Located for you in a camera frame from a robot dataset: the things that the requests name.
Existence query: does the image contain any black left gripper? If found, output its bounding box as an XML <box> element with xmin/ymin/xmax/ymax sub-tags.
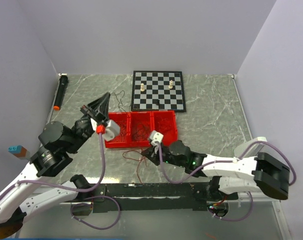
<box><xmin>66</xmin><ymin>91</ymin><xmax>112</xmax><ymax>153</ymax></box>

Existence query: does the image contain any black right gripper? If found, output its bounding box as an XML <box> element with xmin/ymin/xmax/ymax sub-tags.
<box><xmin>141</xmin><ymin>142</ymin><xmax>187</xmax><ymax>168</ymax></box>

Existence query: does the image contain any red cable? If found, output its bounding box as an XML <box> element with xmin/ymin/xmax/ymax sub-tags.
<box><xmin>156</xmin><ymin>116</ymin><xmax>176</xmax><ymax>136</ymax></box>

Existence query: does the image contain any brown cable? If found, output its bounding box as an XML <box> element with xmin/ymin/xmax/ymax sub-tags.
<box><xmin>122</xmin><ymin>122</ymin><xmax>152</xmax><ymax>183</ymax></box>

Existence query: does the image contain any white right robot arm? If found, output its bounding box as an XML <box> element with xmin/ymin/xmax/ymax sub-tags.
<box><xmin>142</xmin><ymin>140</ymin><xmax>290</xmax><ymax>200</ymax></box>

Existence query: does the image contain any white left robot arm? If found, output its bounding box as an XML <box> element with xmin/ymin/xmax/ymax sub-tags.
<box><xmin>0</xmin><ymin>92</ymin><xmax>111</xmax><ymax>239</ymax></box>

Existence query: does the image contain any red three-compartment plastic tray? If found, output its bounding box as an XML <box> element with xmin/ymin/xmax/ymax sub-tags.
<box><xmin>105</xmin><ymin>110</ymin><xmax>178</xmax><ymax>149</ymax></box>

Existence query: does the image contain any white chess piece left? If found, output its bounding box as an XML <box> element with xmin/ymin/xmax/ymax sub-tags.
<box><xmin>140</xmin><ymin>83</ymin><xmax>145</xmax><ymax>92</ymax></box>

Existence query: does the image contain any white chess piece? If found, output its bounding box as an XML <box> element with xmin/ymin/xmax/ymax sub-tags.
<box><xmin>168</xmin><ymin>80</ymin><xmax>174</xmax><ymax>89</ymax></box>
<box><xmin>140</xmin><ymin>83</ymin><xmax>145</xmax><ymax>92</ymax></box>

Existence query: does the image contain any black marker with orange cap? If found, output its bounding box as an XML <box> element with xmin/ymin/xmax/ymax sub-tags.
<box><xmin>53</xmin><ymin>75</ymin><xmax>69</xmax><ymax>111</ymax></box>

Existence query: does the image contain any black and grey chessboard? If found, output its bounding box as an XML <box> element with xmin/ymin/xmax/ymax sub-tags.
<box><xmin>130</xmin><ymin>70</ymin><xmax>187</xmax><ymax>113</ymax></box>

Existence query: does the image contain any white chess piece right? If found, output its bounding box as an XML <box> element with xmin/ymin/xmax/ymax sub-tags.
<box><xmin>168</xmin><ymin>80</ymin><xmax>174</xmax><ymax>89</ymax></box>

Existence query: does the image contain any blue and brown toy block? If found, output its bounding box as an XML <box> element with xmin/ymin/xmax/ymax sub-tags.
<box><xmin>8</xmin><ymin>145</ymin><xmax>28</xmax><ymax>159</ymax></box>

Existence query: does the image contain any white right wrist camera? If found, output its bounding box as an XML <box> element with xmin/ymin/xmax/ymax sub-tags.
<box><xmin>148</xmin><ymin>130</ymin><xmax>164</xmax><ymax>154</ymax></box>

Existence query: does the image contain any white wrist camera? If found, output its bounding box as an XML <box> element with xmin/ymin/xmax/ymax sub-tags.
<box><xmin>148</xmin><ymin>130</ymin><xmax>164</xmax><ymax>154</ymax></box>
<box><xmin>95</xmin><ymin>119</ymin><xmax>121</xmax><ymax>142</ymax></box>

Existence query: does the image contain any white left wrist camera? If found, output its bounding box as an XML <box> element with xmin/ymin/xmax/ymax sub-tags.
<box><xmin>95</xmin><ymin>119</ymin><xmax>121</xmax><ymax>142</ymax></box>

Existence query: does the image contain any purple robot cable right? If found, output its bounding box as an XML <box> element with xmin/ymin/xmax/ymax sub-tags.
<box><xmin>158</xmin><ymin>141</ymin><xmax>297</xmax><ymax>186</ymax></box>

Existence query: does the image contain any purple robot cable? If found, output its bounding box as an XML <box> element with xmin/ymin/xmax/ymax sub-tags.
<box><xmin>158</xmin><ymin>141</ymin><xmax>297</xmax><ymax>186</ymax></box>
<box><xmin>0</xmin><ymin>132</ymin><xmax>107</xmax><ymax>208</ymax></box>

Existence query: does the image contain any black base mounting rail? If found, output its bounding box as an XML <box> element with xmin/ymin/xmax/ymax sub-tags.
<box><xmin>60</xmin><ymin>182</ymin><xmax>240</xmax><ymax>214</ymax></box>

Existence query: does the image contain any purple robot cable left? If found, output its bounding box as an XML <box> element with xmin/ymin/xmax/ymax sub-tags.
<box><xmin>0</xmin><ymin>132</ymin><xmax>107</xmax><ymax>208</ymax></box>

